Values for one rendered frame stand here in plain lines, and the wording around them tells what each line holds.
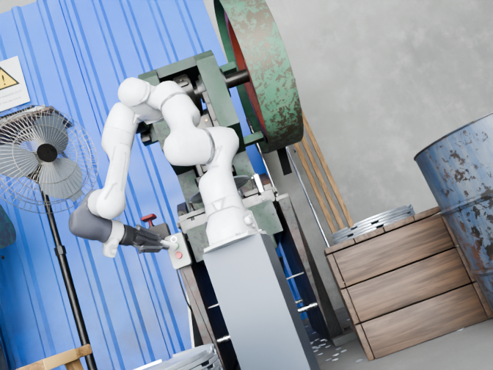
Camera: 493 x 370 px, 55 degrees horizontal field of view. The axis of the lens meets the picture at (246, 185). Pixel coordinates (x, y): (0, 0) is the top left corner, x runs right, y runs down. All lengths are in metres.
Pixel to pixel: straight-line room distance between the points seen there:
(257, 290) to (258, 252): 0.10
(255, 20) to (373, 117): 1.78
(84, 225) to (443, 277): 1.14
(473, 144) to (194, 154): 0.77
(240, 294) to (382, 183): 2.38
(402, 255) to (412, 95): 2.47
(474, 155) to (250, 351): 0.76
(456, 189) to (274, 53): 1.16
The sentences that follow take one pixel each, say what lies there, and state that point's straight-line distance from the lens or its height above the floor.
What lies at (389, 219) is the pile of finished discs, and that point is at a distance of 1.58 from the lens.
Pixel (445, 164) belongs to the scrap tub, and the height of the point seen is 0.42.
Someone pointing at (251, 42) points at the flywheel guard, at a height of 1.28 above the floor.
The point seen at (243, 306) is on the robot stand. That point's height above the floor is 0.28.
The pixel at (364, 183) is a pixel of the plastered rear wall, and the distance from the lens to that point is 3.57.
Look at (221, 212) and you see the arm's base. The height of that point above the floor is 0.55.
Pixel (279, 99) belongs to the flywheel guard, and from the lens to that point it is 2.14.
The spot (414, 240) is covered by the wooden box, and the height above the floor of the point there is 0.28.
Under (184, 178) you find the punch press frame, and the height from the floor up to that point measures 0.97.
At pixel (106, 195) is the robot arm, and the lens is 1.62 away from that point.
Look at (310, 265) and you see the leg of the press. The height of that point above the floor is 0.32.
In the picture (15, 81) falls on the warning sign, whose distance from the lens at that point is 4.16.
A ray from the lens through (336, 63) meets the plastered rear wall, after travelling 3.86.
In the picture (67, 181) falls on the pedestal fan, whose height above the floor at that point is 1.16.
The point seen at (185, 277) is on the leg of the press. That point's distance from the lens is 1.99.
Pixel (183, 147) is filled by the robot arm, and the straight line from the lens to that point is 1.44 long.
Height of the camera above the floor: 0.30
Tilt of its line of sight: 12 degrees up
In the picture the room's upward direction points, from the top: 20 degrees counter-clockwise
